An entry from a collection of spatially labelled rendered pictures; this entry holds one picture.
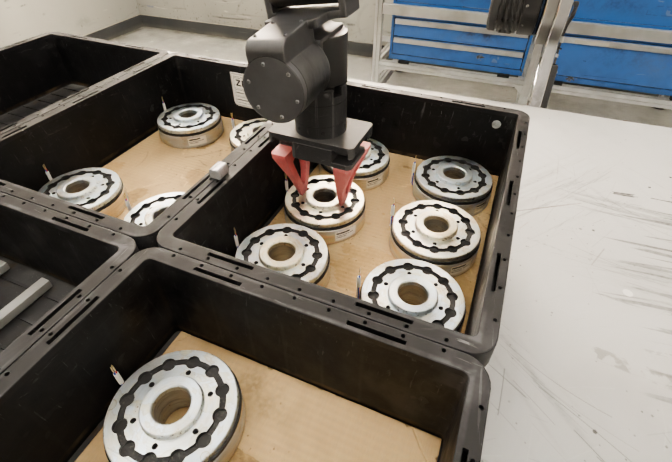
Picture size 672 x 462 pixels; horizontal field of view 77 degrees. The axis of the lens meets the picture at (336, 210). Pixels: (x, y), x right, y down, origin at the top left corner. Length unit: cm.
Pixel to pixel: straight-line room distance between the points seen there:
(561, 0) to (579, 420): 103
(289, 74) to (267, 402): 28
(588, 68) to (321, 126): 215
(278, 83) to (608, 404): 52
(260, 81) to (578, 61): 222
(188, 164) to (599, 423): 64
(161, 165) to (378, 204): 34
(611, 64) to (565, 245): 180
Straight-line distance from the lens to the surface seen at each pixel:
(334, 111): 44
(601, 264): 79
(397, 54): 256
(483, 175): 61
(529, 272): 72
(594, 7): 243
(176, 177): 67
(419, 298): 45
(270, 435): 39
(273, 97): 37
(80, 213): 47
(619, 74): 254
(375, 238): 52
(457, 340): 32
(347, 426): 39
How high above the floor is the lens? 119
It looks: 40 degrees down
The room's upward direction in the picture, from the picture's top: straight up
